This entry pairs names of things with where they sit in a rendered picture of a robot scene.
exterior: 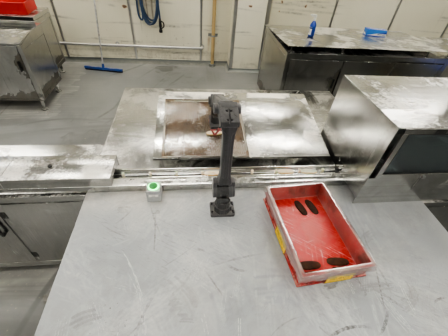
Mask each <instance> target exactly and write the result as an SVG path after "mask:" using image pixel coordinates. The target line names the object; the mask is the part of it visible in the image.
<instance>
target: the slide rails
mask: <svg viewBox="0 0 448 336"><path fill-rule="evenodd" d="M299 169H315V170H317V171H320V170H321V169H322V168H292V170H293V171H298V170H299ZM324 169H325V170H324V171H337V170H339V168H337V167H326V168H324ZM275 170H276V169H254V172H275ZM278 170H279V169H278ZM201 171H204V172H206V171H219V170H192V171H178V174H182V173H201ZM175 172H176V171H152V172H151V174H175ZM231 172H232V173H244V172H251V169H232V170H231ZM121 173H122V172H114V175H121ZM124 173H125V175H148V174H149V172H148V171H127V172H124ZM320 173H340V172H320ZM231 175H284V174H280V173H260V174H231ZM197 176H207V175H171V176H140V177H197ZM114 178H139V177H114Z"/></svg>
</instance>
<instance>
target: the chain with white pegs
mask: <svg viewBox="0 0 448 336"><path fill-rule="evenodd" d="M324 170H325V169H324V168H322V169H321V171H320V172H339V171H324ZM253 172H254V170H253V169H252V170H251V173H231V174H260V173H253ZM320 172H317V173H320ZM274 173H278V169H276V170H275V172H274ZM121 174H122V176H114V177H140V175H137V176H136V175H134V176H125V173H124V172H122V173H121ZM175 175H178V171H176V172H175ZM194 175H204V171H201V174H194ZM142 176H171V175H152V174H151V171H149V175H142Z"/></svg>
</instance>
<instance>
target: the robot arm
mask: <svg viewBox="0 0 448 336"><path fill-rule="evenodd" d="M208 103H209V106H210V107H211V115H209V126H210V130H211V132H212V133H213V135H216V134H217V133H218V132H219V131H220V130H222V138H221V158H220V168H219V174H218V176H217V177H215V178H213V181H212V195H213V197H216V200H215V201H214V202H210V204H209V206H210V215H211V217H234V216H235V210H234V205H233V202H232V201H231V199H230V197H234V196H235V178H234V177H231V166H232V159H233V146H234V139H235V134H236V131H237V128H238V127H239V126H240V119H239V114H241V104H240V103H237V102H232V101H230V100H228V99H226V98H225V96H224V94H211V96H208ZM216 129H217V131H216V133H214V131H215V130H216Z"/></svg>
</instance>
